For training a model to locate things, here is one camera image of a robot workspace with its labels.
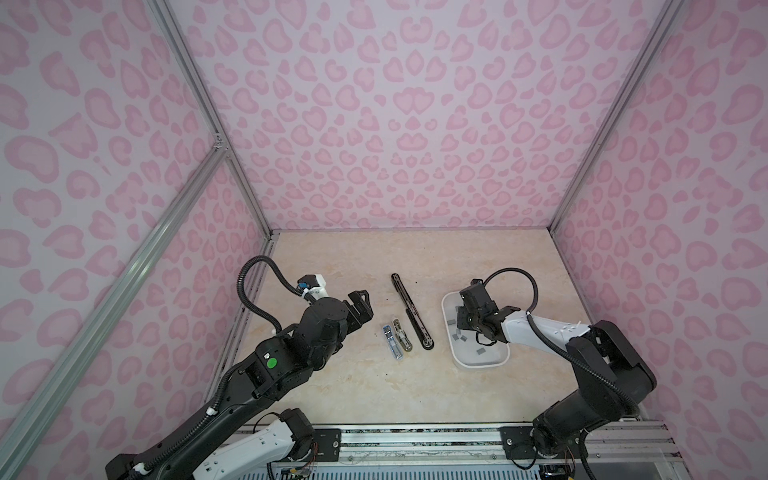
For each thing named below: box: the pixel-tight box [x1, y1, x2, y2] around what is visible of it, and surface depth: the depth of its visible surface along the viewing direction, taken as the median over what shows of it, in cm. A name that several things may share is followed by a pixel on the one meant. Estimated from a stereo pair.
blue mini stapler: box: [382, 324, 404, 361], surface depth 92 cm
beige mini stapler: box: [392, 318, 413, 352], surface depth 92 cm
